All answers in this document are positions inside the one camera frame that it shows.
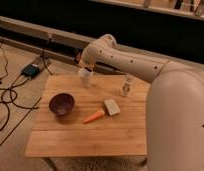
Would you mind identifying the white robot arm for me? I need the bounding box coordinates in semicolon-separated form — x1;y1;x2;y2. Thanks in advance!
81;34;204;171

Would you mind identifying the white ceramic cup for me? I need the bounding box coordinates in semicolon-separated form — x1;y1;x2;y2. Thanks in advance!
78;68;93;88

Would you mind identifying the clear glass bottle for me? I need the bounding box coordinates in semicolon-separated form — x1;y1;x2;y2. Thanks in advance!
121;74;133;97

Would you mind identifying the white sponge block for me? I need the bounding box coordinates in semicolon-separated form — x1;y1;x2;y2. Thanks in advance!
104;99;121;116

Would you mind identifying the purple bowl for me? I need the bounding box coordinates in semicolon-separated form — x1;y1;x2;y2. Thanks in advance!
49;93;75;116

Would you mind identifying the orange toy carrot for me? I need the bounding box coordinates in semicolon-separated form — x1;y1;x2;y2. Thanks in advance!
82;109;105;124

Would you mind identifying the wooden table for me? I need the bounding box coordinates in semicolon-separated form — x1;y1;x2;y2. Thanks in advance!
26;75;149;157

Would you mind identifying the black power adapter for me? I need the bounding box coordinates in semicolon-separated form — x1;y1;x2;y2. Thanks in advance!
21;64;40;78

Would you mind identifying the black floor cable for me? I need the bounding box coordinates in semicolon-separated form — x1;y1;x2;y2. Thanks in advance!
0;19;54;153

